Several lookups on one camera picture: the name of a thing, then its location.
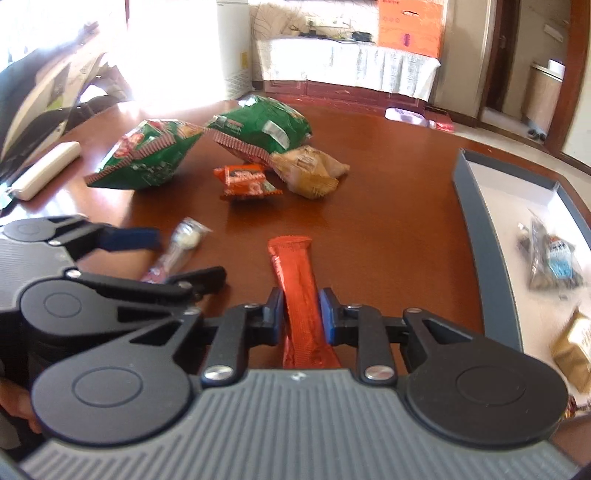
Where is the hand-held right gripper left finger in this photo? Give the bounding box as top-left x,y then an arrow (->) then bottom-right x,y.
127,288 -> 284,387

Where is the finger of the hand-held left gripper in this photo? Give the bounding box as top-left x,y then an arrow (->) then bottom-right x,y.
68,266 -> 228,337
44,215 -> 161,260

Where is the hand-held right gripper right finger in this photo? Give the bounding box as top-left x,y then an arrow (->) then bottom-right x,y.
320,287 -> 474,386

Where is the clear candy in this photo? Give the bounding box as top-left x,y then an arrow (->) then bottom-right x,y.
139,217 -> 213,284

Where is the long red snack packet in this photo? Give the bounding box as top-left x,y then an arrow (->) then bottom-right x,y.
267,235 -> 342,370

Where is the green snack bag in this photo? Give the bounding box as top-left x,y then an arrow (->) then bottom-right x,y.
84,119 -> 205,191
206,95 -> 313,166

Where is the small orange snack packet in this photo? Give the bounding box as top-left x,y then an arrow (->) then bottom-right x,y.
213,165 -> 283,200

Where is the beige snack packet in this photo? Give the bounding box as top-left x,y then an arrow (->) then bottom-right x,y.
270,145 -> 351,200

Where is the clear dark snack packet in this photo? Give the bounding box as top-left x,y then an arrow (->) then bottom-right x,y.
517,210 -> 585,291

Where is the golden brown snack packet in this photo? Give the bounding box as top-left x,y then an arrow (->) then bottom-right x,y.
551,310 -> 591,386

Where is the person's left hand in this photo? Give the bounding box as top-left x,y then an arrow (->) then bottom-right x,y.
0,378 -> 44,435

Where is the white oblong object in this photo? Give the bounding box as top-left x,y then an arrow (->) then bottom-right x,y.
9,141 -> 82,200

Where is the purple white bottle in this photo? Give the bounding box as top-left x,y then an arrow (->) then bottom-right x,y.
385,107 -> 437,127

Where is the pale patterned tablecloth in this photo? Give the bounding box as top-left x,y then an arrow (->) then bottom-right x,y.
256,37 -> 441,100

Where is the wooden kitchen cabinet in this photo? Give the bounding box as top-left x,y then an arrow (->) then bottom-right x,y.
522,62 -> 565,134

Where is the orange cardboard box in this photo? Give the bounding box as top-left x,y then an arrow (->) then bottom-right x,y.
378,0 -> 445,58

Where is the dark wooden door frame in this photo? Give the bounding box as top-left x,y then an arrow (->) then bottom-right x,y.
478,0 -> 591,155

